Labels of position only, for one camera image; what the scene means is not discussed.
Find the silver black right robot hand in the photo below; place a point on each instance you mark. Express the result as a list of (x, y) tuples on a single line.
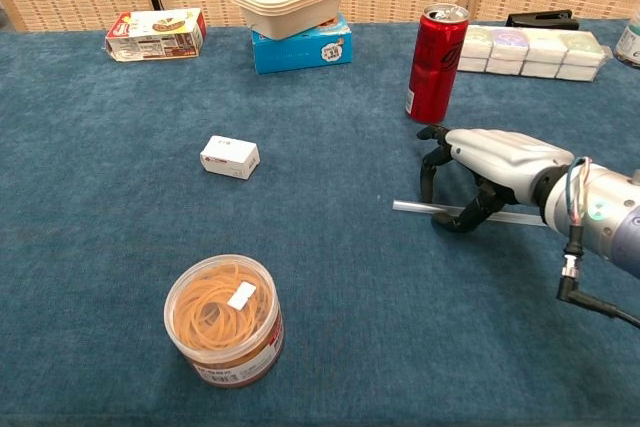
[(505, 157)]

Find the clear plastic drinking straw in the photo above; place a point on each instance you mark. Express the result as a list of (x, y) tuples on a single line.
[(410, 205)]

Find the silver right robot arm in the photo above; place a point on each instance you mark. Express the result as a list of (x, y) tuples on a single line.
[(610, 217)]

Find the red soda can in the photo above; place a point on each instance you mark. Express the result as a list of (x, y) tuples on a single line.
[(435, 67)]

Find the white tissue packs bundle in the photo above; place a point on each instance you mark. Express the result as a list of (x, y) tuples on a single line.
[(535, 54)]

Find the black stapler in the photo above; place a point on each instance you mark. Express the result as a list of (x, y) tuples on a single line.
[(542, 21)]

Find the clear plastic bottle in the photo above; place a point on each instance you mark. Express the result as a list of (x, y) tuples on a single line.
[(630, 44)]

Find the blue table cloth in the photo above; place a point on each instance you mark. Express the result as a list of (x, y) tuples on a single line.
[(325, 247)]

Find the blue tissue box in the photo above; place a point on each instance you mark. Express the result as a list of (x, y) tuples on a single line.
[(295, 52)]

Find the cream lidded lunch box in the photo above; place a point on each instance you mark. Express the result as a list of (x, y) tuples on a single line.
[(290, 2)]

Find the small white cardboard box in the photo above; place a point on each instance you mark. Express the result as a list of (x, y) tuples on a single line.
[(230, 154)]

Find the clear jar of rubber bands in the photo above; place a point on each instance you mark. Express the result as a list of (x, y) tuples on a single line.
[(220, 317)]

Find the red and white snack box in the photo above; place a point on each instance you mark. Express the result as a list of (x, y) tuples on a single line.
[(155, 37)]

